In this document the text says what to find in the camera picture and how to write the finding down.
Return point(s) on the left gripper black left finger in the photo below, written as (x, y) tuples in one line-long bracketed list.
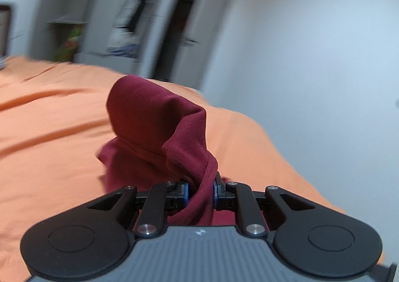
[(144, 213)]

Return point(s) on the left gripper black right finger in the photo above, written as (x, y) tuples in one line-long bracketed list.
[(257, 213)]

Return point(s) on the maroon red small garment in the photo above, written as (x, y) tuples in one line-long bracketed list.
[(160, 136)]

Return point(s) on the pile of clothes in wardrobe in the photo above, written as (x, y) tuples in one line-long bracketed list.
[(128, 28)]

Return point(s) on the colourful bag in wardrobe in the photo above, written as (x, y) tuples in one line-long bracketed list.
[(69, 48)]

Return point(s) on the grey wardrobe with open doors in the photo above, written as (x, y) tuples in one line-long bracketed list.
[(56, 18)]

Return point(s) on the blue white checkered pillow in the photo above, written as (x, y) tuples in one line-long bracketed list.
[(2, 63)]

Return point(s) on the grey room door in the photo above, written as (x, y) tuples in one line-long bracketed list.
[(197, 42)]

